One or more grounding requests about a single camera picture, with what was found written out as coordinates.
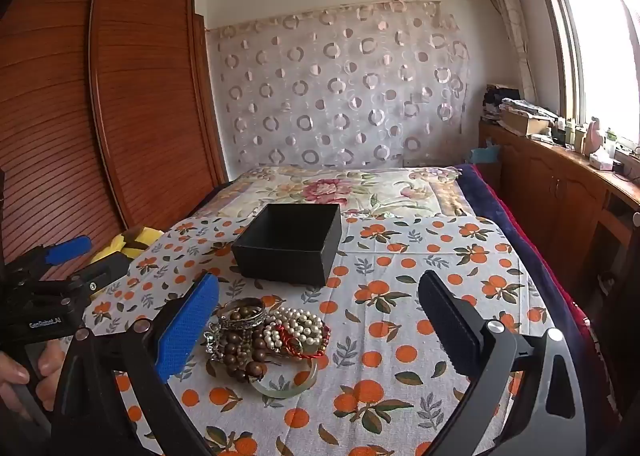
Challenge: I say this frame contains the silver chain bracelet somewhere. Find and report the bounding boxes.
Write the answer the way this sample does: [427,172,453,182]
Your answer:
[202,323,227,363]

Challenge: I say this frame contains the pink figurine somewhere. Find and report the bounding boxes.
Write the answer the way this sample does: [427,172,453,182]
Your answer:
[585,117,607,157]

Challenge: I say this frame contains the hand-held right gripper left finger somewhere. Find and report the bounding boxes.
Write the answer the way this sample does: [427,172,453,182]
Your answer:
[50,272,221,456]

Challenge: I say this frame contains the pale patterned window curtain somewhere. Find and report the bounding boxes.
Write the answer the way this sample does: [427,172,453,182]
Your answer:
[481,0,538,104]

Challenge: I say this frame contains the long wooden cabinet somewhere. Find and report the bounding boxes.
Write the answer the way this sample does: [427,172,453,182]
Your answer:
[477,121,640,407]

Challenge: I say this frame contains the open cardboard box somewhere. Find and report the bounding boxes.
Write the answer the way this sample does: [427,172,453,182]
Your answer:
[500,108,552,137]

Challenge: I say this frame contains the sheer circle-patterned wall curtain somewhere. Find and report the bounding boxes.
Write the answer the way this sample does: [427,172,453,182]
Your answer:
[207,0,473,169]

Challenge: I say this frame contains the black square box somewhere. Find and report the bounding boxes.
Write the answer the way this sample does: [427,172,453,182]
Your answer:
[231,203,343,287]

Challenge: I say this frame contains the pale green jade bangle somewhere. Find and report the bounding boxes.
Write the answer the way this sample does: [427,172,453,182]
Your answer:
[250,358,321,399]

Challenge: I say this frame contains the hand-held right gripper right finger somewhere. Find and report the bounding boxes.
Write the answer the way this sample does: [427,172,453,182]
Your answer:
[417,270,588,456]

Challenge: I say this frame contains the yellow plush toy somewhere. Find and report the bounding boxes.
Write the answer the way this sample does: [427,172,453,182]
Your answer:
[90,227,163,264]

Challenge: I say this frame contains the red braided cord bracelet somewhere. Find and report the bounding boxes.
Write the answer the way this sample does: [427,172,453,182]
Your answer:
[277,321,332,361]

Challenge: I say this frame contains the pile of folded clothes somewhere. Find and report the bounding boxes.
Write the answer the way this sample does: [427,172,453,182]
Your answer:
[482,83,521,125]

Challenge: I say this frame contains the white pearl necklace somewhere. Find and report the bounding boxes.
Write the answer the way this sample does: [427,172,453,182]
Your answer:
[262,307,326,353]

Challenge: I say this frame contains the brown wooden bead bracelet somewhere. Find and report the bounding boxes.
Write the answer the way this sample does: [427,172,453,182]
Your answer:
[212,298,273,384]

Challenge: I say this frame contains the brown wooden wardrobe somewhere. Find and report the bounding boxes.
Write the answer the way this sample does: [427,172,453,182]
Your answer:
[0,0,231,267]

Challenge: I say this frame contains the silver carved bangle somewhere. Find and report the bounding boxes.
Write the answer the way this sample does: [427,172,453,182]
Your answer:
[219,305,267,333]

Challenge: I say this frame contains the navy blue blanket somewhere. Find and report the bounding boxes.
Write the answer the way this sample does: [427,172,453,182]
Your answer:
[457,163,606,387]

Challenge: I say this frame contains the person's left hand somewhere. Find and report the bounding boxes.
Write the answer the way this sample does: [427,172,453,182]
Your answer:
[0,338,68,418]

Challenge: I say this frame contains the wood-framed window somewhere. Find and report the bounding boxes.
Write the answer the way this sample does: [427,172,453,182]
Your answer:
[530,0,640,147]

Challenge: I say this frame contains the floral quilt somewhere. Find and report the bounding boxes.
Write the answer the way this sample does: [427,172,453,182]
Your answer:
[192,165,473,221]

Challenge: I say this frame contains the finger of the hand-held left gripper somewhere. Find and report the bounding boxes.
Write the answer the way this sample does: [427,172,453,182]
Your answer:
[70,252,132,299]
[7,235,93,281]

